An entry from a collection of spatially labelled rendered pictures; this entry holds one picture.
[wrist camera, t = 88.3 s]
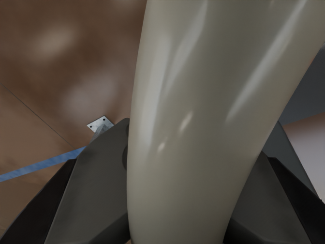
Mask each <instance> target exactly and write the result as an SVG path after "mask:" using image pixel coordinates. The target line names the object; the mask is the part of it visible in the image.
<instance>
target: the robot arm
mask: <svg viewBox="0 0 325 244"><path fill-rule="evenodd" d="M129 124H130V118H124V119H123V120H121V121H119V122H118V123H117V124H115V125H114V126H112V127H111V128H109V129H108V130H107V131H105V132H104V133H102V134H101V135H99V136H98V137H97V138H95V139H94V140H93V141H92V142H91V143H90V144H89V145H88V146H87V147H86V148H85V149H84V150H83V151H82V152H81V153H80V154H79V155H78V156H77V157H76V158H75V159H68V160H67V161H66V163H65V164H64V165H63V166H62V167H61V168H60V169H59V170H58V171H57V172H56V174H55V175H54V176H53V177H52V178H51V179H50V180H49V181H48V182H47V183H46V184H45V186H44V187H43V188H42V189H41V190H40V191H39V192H38V193H37V194H36V195H35V197H34V198H33V199H32V200H31V201H30V202H29V203H28V204H27V205H26V206H25V208H24V209H23V210H22V211H21V212H20V213H19V214H18V215H17V217H16V218H15V219H14V220H13V221H12V223H11V224H10V225H9V227H8V228H7V229H6V231H5V232H4V233H3V234H2V236H1V237H0V244H126V243H127V242H128V241H129V240H130V239H131V238H130V230H129V222H128V210H127V154H128V136H129ZM223 243H224V244H325V204H324V203H323V202H322V201H321V200H320V199H319V198H318V197H317V196H316V195H315V194H314V193H313V192H312V191H311V190H310V189H308V188H307V187H306V186H305V185H304V184H303V183H302V181H300V180H299V179H298V178H297V177H296V176H295V175H294V174H293V173H292V172H291V171H290V170H289V169H288V168H287V167H286V166H285V165H284V164H282V163H281V162H280V161H279V160H278V159H277V158H276V157H268V156H267V155H266V154H265V153H264V152H263V151H261V152H260V154H259V156H258V158H257V160H256V162H255V164H254V166H253V168H252V170H251V172H250V174H249V176H248V178H247V181H246V183H245V185H244V187H243V189H242V191H241V193H240V196H239V198H238V200H237V203H236V205H235V208H234V210H233V212H232V215H231V218H230V220H229V223H228V226H227V229H226V232H225V236H224V239H223Z"/></svg>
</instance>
